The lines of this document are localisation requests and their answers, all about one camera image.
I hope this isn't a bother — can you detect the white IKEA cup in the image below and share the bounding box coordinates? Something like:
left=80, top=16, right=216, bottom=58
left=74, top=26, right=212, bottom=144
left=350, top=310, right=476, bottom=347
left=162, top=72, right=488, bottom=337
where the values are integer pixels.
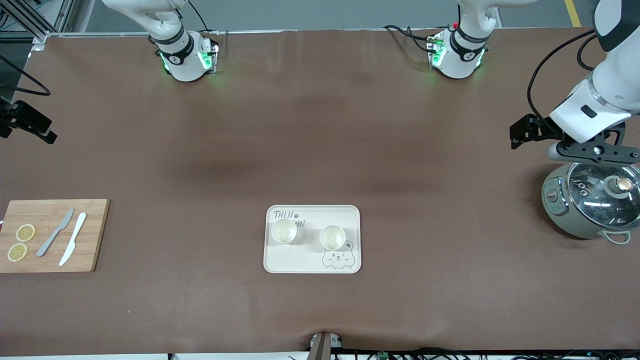
left=319, top=224, right=347, bottom=251
left=271, top=218, right=299, bottom=245

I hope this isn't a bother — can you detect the cream bear print tray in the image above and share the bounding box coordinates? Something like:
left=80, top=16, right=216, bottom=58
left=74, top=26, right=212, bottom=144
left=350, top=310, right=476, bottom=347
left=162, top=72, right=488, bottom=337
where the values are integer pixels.
left=263, top=204, right=362, bottom=275

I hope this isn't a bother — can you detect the grey-green electric pot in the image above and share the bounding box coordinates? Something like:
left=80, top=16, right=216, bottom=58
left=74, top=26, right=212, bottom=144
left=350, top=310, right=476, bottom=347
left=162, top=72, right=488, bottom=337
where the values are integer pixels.
left=541, top=161, right=640, bottom=246

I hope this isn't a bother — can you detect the glass pot lid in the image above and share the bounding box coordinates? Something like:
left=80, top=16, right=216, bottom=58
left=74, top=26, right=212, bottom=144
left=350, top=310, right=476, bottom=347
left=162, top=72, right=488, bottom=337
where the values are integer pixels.
left=567, top=161, right=640, bottom=222

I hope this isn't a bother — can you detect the grey plastic knife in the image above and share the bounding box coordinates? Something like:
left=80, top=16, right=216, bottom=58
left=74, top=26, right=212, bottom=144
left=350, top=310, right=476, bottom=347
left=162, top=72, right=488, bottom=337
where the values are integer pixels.
left=36, top=207, right=75, bottom=258

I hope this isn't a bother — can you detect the white plastic knife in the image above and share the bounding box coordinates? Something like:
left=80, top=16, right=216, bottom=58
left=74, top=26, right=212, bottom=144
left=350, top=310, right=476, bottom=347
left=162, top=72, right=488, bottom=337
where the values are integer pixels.
left=58, top=212, right=88, bottom=267

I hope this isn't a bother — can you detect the wooden cutting board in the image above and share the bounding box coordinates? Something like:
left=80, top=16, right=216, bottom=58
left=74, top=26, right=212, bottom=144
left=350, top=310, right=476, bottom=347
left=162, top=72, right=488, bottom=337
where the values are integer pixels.
left=0, top=199, right=111, bottom=274

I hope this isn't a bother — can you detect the metal table clamp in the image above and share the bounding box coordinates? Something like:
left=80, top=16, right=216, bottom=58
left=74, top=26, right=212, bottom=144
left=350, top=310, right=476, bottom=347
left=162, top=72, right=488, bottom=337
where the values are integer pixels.
left=309, top=331, right=344, bottom=360

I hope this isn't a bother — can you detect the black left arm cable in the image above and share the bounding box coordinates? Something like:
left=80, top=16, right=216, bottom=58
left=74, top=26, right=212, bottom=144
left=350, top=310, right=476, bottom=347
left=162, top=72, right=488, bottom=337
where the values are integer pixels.
left=526, top=29, right=601, bottom=119

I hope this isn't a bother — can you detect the aluminium frame profile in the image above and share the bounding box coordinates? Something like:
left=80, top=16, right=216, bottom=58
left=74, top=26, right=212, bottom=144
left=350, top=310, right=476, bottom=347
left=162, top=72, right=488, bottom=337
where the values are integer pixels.
left=0, top=0, right=81, bottom=51

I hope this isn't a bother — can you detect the black left base cable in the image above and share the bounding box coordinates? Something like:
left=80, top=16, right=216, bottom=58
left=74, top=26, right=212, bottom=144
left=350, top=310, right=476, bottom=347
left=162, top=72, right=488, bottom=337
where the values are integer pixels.
left=383, top=23, right=434, bottom=54

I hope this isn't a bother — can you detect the black base cable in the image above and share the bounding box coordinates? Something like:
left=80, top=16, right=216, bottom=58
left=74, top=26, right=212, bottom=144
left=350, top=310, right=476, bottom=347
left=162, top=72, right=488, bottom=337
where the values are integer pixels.
left=186, top=0, right=222, bottom=37
left=383, top=23, right=434, bottom=54

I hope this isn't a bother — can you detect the black right base cable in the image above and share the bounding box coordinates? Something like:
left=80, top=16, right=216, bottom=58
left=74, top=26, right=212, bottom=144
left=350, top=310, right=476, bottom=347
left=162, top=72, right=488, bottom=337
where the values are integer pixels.
left=186, top=0, right=222, bottom=37

